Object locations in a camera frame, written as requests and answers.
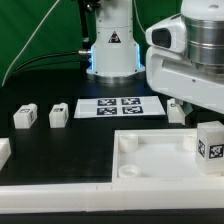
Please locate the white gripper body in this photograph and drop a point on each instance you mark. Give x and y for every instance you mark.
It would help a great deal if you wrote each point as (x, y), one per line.
(172, 75)

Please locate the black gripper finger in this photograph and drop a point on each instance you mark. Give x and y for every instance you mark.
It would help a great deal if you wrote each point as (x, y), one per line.
(186, 110)

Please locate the white square tabletop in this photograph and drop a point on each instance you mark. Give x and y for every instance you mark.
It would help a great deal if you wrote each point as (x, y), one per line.
(163, 154)

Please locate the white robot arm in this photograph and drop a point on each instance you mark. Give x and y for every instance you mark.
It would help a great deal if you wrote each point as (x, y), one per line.
(185, 58)

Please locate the white sheet with tags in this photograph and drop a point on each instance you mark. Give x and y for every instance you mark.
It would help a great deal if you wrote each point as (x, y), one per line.
(119, 107)

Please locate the white L-shaped fence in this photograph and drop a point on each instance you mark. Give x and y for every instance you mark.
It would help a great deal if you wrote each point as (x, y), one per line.
(126, 194)

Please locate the green backdrop curtain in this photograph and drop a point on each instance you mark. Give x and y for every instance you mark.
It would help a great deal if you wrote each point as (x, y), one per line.
(31, 28)

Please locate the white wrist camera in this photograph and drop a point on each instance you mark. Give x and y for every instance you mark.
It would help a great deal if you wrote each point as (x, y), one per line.
(169, 34)

